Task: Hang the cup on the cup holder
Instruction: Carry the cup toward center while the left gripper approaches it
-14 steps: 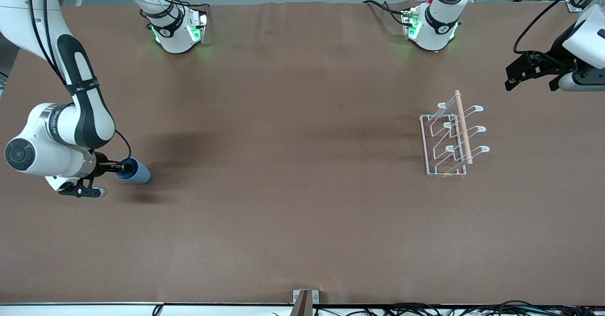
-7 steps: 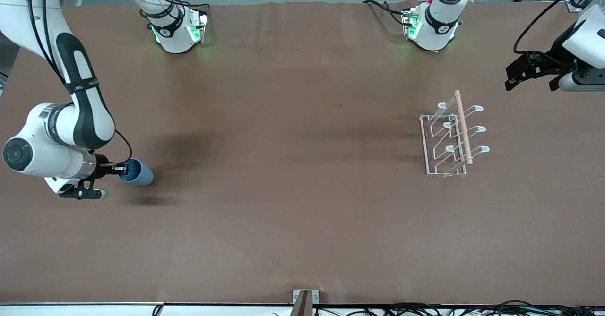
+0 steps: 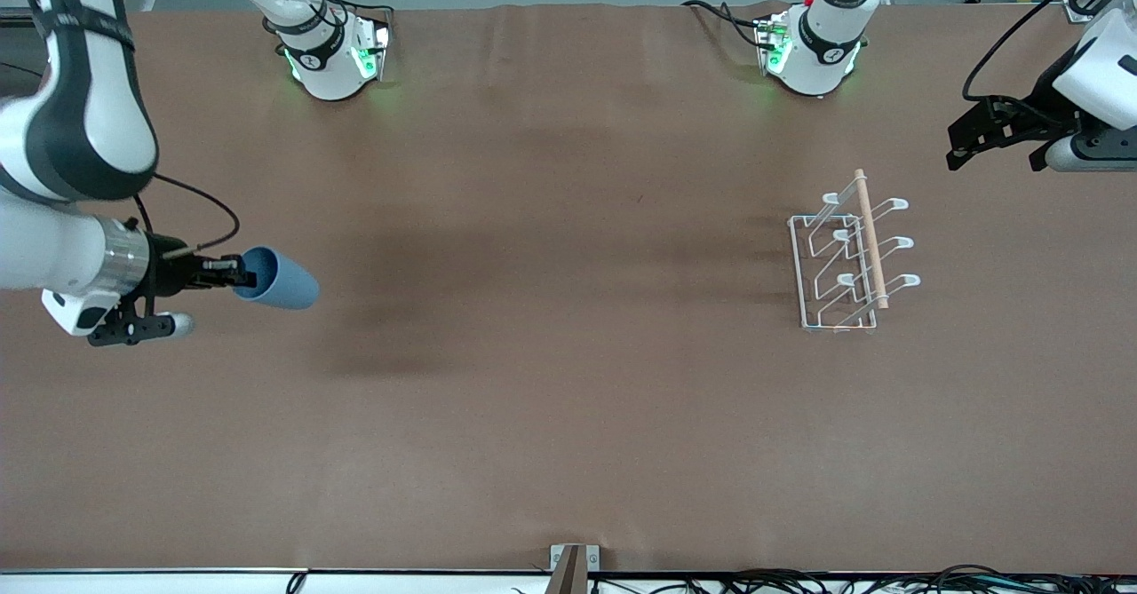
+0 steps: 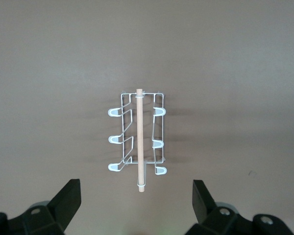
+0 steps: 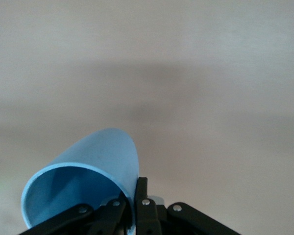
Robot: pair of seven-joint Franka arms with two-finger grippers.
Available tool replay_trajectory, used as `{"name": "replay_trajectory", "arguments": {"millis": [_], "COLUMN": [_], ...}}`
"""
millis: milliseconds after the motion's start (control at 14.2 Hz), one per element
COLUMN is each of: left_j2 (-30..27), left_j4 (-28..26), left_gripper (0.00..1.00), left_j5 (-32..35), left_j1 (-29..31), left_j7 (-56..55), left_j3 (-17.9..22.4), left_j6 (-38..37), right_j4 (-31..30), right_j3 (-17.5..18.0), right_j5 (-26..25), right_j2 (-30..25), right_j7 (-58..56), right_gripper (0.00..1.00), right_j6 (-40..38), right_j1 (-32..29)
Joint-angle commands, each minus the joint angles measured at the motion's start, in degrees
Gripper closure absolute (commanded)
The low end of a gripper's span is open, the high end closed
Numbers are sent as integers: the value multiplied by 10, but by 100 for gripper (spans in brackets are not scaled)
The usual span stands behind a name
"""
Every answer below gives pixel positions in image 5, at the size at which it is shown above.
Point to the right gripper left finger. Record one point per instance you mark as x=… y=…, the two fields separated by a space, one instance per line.
x=71 y=218

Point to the blue plastic cup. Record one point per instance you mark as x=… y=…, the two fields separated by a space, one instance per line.
x=100 y=151

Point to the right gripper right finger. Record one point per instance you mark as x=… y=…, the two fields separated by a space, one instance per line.
x=147 y=220

